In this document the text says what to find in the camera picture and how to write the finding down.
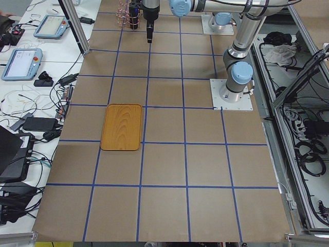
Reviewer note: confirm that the black power adapter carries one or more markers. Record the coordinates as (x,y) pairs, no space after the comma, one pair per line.
(39,124)

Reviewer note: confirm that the white cloth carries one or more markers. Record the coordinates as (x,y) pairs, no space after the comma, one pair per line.
(281,55)

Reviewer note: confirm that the wooden tray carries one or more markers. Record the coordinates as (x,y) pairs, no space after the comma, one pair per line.
(121,128)

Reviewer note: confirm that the teach pendant far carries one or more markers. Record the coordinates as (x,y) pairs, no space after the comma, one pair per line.
(51,27)

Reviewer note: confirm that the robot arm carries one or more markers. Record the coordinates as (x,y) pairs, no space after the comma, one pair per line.
(216,20)
(254,14)

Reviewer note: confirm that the teach pendant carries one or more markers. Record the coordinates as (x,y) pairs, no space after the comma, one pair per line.
(51,27)
(23,64)

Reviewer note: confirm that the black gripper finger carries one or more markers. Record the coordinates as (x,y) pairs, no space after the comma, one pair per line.
(150,30)

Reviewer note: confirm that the aluminium frame post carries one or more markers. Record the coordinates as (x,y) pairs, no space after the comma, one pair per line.
(75,25)

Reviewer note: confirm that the teach pendant near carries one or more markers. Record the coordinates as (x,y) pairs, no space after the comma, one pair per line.
(23,64)

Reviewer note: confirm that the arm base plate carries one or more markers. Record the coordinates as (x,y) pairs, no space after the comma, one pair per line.
(223,99)
(222,30)

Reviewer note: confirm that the black laptop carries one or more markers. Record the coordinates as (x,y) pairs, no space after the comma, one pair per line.
(15,151)

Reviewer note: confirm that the dark wine bottle front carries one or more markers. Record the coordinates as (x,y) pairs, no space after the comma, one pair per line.
(134,14)

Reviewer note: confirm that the copper wire bottle basket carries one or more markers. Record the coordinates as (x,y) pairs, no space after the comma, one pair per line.
(122,14)

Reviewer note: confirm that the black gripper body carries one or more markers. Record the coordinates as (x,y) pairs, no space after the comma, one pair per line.
(150,13)

